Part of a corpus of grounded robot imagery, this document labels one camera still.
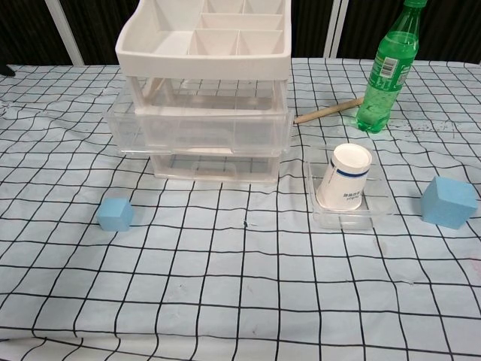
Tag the clear plastic drawer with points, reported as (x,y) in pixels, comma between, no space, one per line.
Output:
(214,169)
(188,131)

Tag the white drawer organizer frame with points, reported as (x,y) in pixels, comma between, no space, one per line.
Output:
(203,65)

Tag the small blue foam cube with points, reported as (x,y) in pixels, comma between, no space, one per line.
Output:
(114,216)

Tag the checkered tablecloth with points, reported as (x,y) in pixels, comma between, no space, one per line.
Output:
(225,282)

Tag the white paper cup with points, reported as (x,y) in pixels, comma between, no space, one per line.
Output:
(343,180)

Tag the wooden stick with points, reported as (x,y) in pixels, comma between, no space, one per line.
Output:
(327,111)

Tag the clear plastic tray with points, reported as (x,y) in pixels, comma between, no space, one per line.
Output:
(379,199)

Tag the green plastic bottle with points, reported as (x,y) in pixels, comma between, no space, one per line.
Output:
(387,75)

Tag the large blue foam cube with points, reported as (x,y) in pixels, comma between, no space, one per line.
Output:
(447,203)

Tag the black pleated curtain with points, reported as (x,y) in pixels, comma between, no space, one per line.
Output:
(30,30)

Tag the white screen frame post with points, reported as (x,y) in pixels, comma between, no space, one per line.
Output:
(327,26)
(65,34)

